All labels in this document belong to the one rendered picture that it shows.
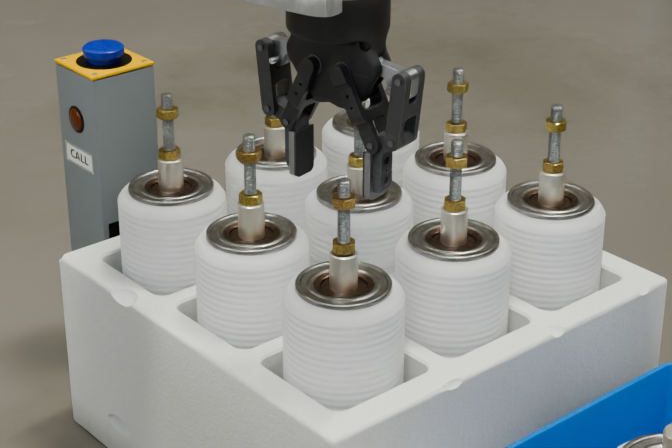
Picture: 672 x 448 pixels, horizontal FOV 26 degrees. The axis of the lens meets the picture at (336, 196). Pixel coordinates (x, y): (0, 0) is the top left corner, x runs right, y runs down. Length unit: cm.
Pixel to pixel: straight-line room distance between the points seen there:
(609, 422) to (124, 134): 53
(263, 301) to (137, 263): 15
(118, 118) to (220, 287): 29
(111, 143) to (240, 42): 104
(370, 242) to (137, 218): 20
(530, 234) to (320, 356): 24
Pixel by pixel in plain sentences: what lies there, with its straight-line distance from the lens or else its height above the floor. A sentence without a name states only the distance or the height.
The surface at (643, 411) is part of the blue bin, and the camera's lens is 131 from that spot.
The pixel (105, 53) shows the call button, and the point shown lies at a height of 33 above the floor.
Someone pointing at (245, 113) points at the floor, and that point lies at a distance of 214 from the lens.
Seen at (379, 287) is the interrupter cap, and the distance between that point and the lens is 112.
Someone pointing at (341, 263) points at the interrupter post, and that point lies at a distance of 111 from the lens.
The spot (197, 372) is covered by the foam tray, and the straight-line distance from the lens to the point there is 120.
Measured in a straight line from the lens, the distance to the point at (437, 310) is 118.
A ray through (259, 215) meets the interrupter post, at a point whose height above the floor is 27.
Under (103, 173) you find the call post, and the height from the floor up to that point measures 21.
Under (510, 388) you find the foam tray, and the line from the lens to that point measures 120.
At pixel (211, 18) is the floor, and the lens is 257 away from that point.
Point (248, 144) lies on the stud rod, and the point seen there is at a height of 33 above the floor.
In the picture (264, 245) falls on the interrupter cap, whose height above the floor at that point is 25.
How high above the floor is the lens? 79
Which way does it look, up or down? 25 degrees down
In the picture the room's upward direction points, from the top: straight up
